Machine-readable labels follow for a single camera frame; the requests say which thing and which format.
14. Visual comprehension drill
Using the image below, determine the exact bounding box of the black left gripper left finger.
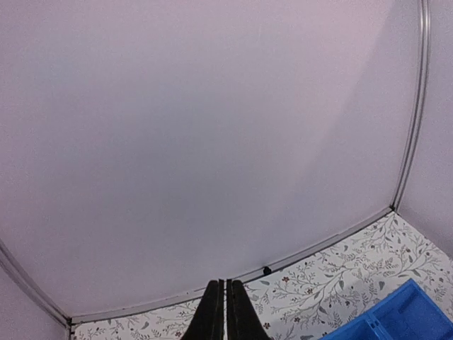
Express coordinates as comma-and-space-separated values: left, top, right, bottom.
180, 279, 224, 340

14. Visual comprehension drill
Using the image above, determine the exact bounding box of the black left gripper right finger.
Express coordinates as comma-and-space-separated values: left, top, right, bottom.
226, 279, 271, 340

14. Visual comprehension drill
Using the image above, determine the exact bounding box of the floral tablecloth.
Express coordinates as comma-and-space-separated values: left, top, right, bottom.
245, 212, 452, 339

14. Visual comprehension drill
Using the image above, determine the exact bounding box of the blue plastic bin far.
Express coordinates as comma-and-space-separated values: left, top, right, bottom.
321, 314, 386, 340

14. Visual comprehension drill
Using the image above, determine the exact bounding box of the blue plastic bin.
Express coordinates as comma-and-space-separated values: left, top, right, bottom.
321, 314, 386, 340
367, 278, 453, 340

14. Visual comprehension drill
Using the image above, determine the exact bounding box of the blue plastic bin middle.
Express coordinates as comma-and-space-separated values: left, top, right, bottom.
367, 278, 453, 340

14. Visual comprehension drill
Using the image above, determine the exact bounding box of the left aluminium corner post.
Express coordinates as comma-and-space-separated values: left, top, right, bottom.
1, 242, 71, 329

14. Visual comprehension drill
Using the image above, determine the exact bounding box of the aluminium corner post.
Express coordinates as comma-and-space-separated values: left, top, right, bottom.
389, 0, 431, 214
1, 242, 71, 329

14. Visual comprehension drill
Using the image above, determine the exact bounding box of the right aluminium corner post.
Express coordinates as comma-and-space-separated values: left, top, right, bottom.
389, 0, 431, 214

